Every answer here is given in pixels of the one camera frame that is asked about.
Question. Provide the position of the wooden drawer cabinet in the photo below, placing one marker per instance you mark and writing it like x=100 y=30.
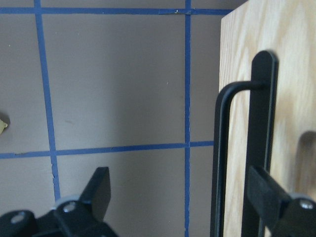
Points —
x=287 y=28

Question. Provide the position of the yellow striped bread toy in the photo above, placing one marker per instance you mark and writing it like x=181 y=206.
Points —
x=3 y=126

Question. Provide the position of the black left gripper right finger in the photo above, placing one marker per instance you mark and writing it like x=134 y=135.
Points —
x=278 y=209

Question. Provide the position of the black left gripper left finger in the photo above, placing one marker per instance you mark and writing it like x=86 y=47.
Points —
x=91 y=205

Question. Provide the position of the black drawer handle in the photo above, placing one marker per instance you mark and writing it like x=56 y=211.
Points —
x=262 y=102

